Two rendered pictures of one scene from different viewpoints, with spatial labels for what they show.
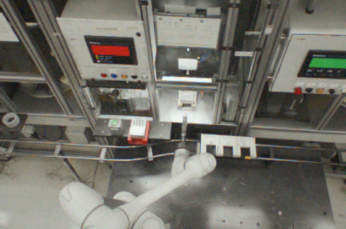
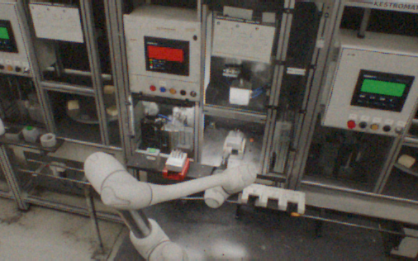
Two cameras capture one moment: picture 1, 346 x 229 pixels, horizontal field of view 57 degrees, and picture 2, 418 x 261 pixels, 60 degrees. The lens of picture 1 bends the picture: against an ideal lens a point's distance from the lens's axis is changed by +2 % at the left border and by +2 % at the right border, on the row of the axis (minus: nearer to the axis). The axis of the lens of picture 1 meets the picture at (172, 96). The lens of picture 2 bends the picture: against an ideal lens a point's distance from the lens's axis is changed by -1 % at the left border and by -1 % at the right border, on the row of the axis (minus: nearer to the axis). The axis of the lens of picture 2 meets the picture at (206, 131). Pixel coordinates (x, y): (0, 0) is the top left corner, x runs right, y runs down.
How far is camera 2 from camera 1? 0.75 m
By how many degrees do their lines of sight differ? 19
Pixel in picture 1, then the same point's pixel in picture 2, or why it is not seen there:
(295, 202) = not seen: outside the picture
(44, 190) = (55, 247)
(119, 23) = (179, 23)
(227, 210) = not seen: outside the picture
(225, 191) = (264, 250)
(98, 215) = (121, 175)
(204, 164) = (242, 172)
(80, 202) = (106, 163)
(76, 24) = (140, 22)
